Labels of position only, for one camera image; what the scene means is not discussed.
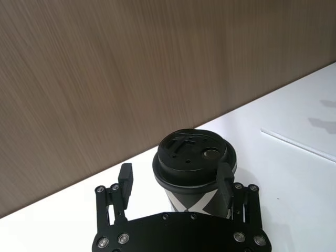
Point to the black plastic cup lid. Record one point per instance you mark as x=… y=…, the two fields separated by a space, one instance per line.
x=187 y=162

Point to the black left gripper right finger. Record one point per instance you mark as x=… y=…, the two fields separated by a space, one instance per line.
x=225 y=181

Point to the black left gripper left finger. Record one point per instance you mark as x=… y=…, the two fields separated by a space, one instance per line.
x=125 y=183

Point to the black and white paper cup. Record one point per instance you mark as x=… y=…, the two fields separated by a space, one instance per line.
x=195 y=199

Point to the thin white straw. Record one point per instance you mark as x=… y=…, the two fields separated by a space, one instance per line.
x=299 y=145

